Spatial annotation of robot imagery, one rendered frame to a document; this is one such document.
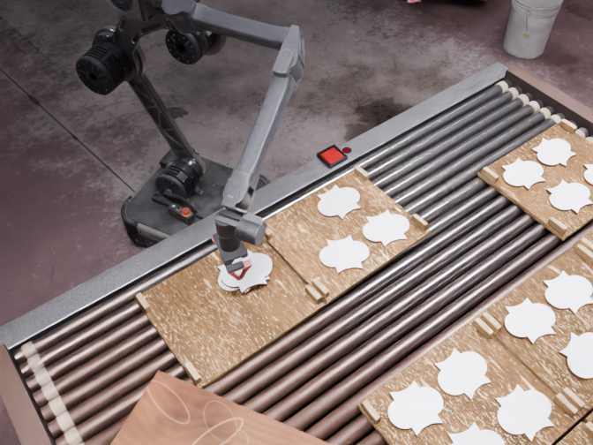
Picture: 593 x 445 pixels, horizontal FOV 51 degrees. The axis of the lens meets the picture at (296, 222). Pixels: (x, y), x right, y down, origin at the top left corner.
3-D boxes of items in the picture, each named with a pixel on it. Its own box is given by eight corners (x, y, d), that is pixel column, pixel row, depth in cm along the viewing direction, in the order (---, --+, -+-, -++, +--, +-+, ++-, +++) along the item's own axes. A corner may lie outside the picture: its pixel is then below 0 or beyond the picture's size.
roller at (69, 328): (16, 356, 172) (9, 348, 168) (501, 86, 244) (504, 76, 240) (22, 369, 169) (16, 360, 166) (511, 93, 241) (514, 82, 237)
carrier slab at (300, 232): (254, 230, 193) (254, 227, 192) (354, 171, 209) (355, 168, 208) (326, 305, 175) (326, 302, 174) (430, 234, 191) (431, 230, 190)
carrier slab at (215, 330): (135, 300, 178) (134, 297, 176) (253, 231, 193) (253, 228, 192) (199, 391, 159) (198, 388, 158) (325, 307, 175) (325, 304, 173)
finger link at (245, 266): (244, 261, 173) (242, 240, 166) (254, 281, 169) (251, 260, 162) (221, 270, 171) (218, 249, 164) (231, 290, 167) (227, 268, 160)
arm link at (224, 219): (221, 203, 159) (209, 219, 155) (244, 211, 157) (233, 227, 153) (223, 222, 164) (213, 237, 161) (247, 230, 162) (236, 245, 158)
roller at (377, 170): (20, 366, 169) (16, 362, 165) (510, 90, 241) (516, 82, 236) (28, 381, 168) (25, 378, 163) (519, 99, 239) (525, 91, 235)
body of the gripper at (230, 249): (235, 230, 170) (232, 212, 164) (249, 257, 164) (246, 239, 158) (213, 238, 168) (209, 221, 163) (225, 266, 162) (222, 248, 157)
